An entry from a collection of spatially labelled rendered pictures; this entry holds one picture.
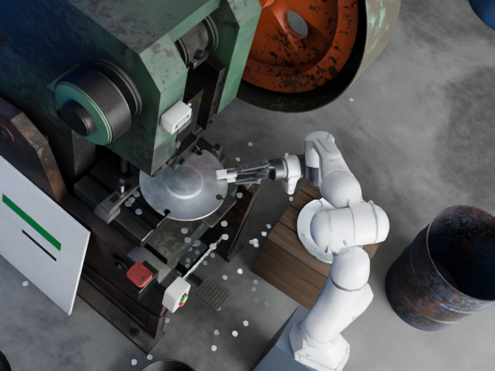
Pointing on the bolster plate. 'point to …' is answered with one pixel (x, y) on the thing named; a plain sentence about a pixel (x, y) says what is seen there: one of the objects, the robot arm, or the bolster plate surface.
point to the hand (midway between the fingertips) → (225, 176)
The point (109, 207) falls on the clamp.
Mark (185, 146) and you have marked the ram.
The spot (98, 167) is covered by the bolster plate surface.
